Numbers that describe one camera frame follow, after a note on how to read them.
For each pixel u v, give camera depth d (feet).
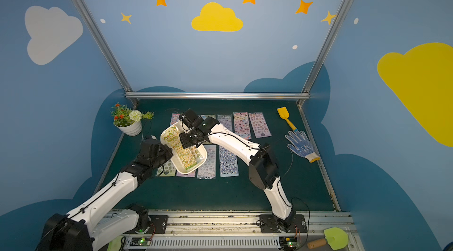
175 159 2.78
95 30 2.76
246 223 2.51
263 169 1.66
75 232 1.26
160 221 2.46
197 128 2.03
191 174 2.89
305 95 3.80
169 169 2.95
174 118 3.72
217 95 4.17
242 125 3.63
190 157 2.74
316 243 2.23
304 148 3.24
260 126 3.61
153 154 2.15
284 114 3.77
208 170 2.97
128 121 3.14
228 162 3.05
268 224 2.47
